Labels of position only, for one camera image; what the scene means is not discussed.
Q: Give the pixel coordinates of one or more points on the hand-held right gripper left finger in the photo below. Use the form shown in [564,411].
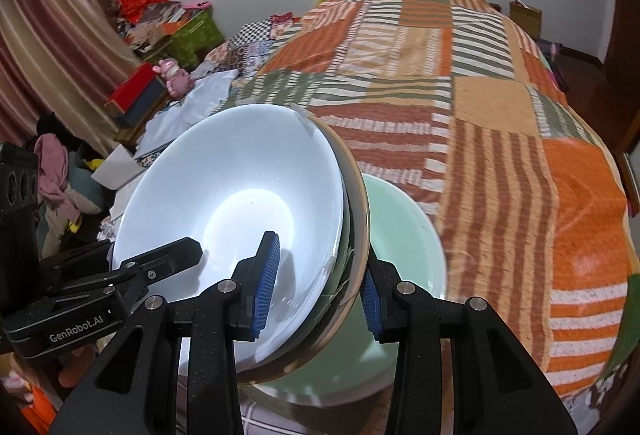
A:
[265,285]

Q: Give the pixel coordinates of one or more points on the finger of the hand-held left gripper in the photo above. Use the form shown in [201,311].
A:
[75,262]
[165,260]

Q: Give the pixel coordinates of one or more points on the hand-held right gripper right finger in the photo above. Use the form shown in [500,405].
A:
[372,310]

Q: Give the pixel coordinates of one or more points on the mint green plate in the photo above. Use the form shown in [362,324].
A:
[410,245]

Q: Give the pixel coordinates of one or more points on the pink bowl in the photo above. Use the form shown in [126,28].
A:
[360,215]

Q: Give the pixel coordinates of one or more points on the white spotted bowl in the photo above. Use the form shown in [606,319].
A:
[225,175]

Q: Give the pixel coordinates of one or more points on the grey blue cushion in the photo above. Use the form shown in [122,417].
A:
[87,195]

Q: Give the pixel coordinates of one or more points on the pink garment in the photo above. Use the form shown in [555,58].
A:
[52,165]

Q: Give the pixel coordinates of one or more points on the yellow plush toy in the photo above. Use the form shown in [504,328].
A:
[95,163]

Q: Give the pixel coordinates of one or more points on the white box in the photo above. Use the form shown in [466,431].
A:
[117,167]

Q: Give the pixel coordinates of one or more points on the wooden stool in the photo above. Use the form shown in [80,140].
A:
[127,132]

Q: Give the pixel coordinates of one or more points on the grey box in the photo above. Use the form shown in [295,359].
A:
[145,107]

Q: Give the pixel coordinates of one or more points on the white cloth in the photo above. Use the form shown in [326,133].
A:
[200,105]

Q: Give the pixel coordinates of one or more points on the red box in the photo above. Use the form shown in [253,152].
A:
[132,87]

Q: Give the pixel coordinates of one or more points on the pink bunny toy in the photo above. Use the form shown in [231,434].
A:
[175,77]

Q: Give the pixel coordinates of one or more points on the striped brown curtain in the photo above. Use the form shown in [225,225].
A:
[50,40]

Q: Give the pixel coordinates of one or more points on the green storage box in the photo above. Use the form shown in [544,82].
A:
[200,35]

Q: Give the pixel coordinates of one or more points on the pile of papers and bags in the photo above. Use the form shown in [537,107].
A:
[155,30]

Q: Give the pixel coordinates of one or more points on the checkered patterned quilt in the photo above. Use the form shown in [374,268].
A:
[250,45]

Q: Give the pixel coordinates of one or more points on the striped patchwork blanket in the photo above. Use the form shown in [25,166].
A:
[500,115]

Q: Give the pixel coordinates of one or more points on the floral bed sheet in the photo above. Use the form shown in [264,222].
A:
[607,390]

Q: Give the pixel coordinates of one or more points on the pink box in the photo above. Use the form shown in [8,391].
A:
[197,5]

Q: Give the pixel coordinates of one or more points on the red plastic bag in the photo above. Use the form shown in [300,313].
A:
[135,5]

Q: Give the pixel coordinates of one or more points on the dark clothes pile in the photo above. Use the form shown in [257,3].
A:
[552,60]

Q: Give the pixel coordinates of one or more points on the brown cardboard box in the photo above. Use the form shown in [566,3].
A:
[525,20]

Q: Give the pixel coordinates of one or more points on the dark wooden door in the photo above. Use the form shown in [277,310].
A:
[627,90]

